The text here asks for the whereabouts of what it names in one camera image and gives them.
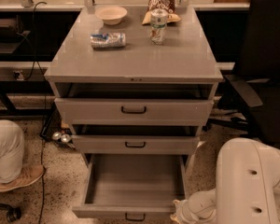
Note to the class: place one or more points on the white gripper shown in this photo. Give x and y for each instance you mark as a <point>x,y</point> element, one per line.
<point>189,209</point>

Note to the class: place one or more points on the grey bottom drawer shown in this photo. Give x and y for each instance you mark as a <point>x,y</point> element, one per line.
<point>133,187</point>

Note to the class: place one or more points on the grey drawer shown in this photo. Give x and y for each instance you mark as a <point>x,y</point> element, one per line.
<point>127,144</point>
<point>133,187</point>
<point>134,111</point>

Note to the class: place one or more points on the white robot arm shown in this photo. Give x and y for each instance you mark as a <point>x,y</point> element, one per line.
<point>247,178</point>

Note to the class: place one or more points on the grey middle drawer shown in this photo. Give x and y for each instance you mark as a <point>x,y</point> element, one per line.
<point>127,144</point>

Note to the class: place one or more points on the grey drawer cabinet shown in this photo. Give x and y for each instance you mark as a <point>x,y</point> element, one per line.
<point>121,94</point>

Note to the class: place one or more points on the grey top drawer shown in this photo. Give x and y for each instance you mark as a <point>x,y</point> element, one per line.
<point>134,111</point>

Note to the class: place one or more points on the silver can on floor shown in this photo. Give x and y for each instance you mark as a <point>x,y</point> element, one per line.
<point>56,136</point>
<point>66,138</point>

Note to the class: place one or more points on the tan sneaker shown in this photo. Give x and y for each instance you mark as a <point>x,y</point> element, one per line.
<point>28,176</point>

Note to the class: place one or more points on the black office chair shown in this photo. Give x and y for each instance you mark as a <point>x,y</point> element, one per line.
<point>253,86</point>

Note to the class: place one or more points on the black chair caster base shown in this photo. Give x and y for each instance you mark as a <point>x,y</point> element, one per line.
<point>13,213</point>

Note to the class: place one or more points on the person leg beige trousers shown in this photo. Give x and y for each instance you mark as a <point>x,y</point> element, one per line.
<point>11,150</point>

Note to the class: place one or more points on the clear plastic water bottle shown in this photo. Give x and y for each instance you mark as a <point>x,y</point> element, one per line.
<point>158,23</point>

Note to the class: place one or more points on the long grey workbench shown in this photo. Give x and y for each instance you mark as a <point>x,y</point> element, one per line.
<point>53,0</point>

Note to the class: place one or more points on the white paper bowl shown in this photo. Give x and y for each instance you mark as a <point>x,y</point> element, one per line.
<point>111,15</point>

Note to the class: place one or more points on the brown chip bag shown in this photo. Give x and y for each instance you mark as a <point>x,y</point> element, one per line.
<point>167,5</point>

